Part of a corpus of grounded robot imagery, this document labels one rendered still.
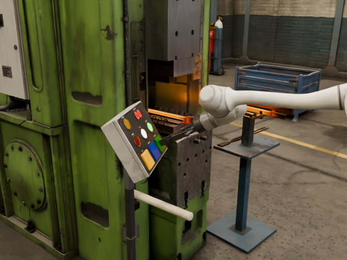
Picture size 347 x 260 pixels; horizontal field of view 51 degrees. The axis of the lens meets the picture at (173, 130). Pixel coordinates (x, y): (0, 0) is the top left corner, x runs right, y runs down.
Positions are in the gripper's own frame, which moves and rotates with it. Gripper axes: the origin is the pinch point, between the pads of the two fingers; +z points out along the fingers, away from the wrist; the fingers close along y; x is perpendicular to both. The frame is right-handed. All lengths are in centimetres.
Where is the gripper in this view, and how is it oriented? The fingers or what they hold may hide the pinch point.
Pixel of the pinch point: (166, 140)
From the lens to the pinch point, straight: 175.4
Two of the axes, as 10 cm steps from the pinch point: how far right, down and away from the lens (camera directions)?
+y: 2.2, -3.1, 9.3
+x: -4.8, -8.6, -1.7
